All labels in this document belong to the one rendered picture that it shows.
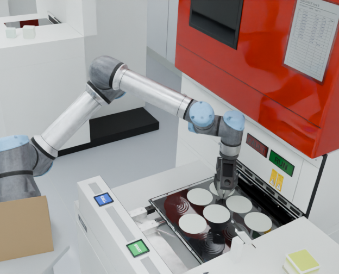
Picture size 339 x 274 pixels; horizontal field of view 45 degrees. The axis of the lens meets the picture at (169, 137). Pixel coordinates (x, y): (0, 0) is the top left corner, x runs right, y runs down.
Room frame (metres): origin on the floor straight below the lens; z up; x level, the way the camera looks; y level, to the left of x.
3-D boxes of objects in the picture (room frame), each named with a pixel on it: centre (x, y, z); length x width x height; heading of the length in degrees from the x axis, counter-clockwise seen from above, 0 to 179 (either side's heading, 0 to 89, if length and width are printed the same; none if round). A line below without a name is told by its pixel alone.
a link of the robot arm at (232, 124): (1.25, -0.22, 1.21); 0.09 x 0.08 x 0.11; 78
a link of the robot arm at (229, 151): (1.25, -0.22, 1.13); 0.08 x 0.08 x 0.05
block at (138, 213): (1.12, 0.11, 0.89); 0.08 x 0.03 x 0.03; 123
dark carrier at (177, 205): (1.15, -0.19, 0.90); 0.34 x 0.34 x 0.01; 33
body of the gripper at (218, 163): (1.25, -0.22, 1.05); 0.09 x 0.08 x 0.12; 178
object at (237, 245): (0.88, -0.23, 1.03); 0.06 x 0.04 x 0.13; 123
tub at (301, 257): (0.83, -0.41, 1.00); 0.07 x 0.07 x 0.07; 24
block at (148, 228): (1.05, 0.06, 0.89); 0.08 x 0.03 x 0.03; 123
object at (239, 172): (1.28, -0.36, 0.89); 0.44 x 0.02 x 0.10; 33
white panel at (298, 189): (1.43, -0.27, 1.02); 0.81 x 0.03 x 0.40; 33
